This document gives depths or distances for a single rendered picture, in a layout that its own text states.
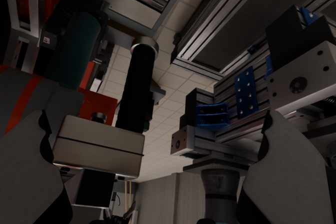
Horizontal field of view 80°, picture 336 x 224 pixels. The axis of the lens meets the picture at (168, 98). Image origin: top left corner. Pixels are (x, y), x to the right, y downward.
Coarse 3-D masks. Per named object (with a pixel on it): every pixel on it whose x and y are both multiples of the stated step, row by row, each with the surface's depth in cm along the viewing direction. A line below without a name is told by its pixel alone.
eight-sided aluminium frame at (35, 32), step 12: (12, 0) 43; (24, 0) 47; (36, 0) 42; (12, 12) 45; (24, 12) 49; (36, 12) 45; (12, 24) 49; (24, 24) 49; (36, 24) 48; (12, 36) 50; (24, 36) 51; (36, 36) 51; (12, 48) 51; (36, 48) 53; (12, 60) 52; (24, 60) 53
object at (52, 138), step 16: (0, 64) 33; (0, 80) 30; (16, 80) 31; (32, 80) 33; (48, 80) 35; (0, 96) 29; (16, 96) 30; (32, 96) 31; (48, 96) 32; (64, 96) 34; (80, 96) 36; (0, 112) 29; (16, 112) 29; (48, 112) 32; (64, 112) 33; (0, 128) 29
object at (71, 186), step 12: (84, 168) 18; (72, 180) 23; (84, 180) 17; (96, 180) 18; (108, 180) 18; (72, 192) 19; (84, 192) 17; (96, 192) 17; (108, 192) 18; (72, 204) 17; (84, 204) 17; (96, 204) 17; (108, 204) 18
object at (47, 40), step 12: (72, 0) 103; (84, 0) 102; (96, 0) 101; (60, 12) 81; (96, 12) 86; (48, 24) 78; (60, 24) 80; (48, 36) 78; (60, 36) 85; (96, 48) 86
